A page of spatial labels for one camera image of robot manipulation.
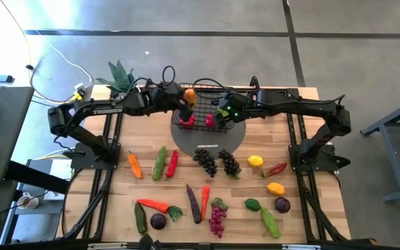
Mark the grey round woven placemat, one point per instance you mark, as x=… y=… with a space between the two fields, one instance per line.
x=193 y=144

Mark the blue grey metal table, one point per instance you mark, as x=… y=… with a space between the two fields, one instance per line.
x=394 y=163

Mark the dark green cucumber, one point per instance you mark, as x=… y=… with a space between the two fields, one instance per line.
x=140 y=218

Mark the orange chili pepper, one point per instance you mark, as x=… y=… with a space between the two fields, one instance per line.
x=135 y=166

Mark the light green bumpy cucumber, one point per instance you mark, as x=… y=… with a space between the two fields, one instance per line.
x=270 y=222

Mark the white mug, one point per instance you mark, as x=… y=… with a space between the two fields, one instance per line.
x=24 y=201

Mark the red green chili pepper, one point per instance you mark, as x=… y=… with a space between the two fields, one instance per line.
x=276 y=169

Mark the red tomato green stem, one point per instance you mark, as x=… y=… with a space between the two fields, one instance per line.
x=209 y=120

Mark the green bell pepper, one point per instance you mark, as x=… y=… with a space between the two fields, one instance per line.
x=222 y=112

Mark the white adapter yellow plug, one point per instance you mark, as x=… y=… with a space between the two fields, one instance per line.
x=80 y=88

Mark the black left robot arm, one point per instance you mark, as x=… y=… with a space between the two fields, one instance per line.
x=109 y=110

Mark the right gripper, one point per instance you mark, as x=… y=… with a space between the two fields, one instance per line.
x=241 y=104

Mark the pink grape bunch with leaves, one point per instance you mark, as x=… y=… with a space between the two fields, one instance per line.
x=217 y=218

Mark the snake plant white pot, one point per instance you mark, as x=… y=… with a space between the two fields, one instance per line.
x=120 y=78

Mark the red wrinkled bell pepper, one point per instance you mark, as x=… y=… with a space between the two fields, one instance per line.
x=187 y=122

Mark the black grape bunch with leaf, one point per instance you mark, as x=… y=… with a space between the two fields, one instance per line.
x=230 y=164

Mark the orange bell pepper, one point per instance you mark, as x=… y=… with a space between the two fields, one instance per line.
x=190 y=97

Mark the black table clamp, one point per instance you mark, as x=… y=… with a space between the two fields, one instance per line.
x=148 y=82
x=254 y=82

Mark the dark green lime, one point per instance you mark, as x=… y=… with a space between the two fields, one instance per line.
x=252 y=205

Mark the orange yellow lemon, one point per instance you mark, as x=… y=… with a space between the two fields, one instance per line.
x=275 y=189

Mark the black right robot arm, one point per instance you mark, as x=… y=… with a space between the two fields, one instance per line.
x=297 y=102

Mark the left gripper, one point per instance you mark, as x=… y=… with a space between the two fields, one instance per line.
x=167 y=95

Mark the orange carrot with green leaf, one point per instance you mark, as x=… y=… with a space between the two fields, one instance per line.
x=153 y=205

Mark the silver metal bracket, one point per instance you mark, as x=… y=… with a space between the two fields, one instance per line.
x=106 y=246
x=300 y=247

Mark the purple eggplant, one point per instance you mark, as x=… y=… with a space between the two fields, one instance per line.
x=193 y=206

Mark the black table-level camera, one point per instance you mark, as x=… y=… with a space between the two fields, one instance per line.
x=146 y=243

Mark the grey cart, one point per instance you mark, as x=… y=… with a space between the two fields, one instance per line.
x=59 y=170

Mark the dark grey desk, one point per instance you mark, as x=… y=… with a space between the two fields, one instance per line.
x=5 y=139

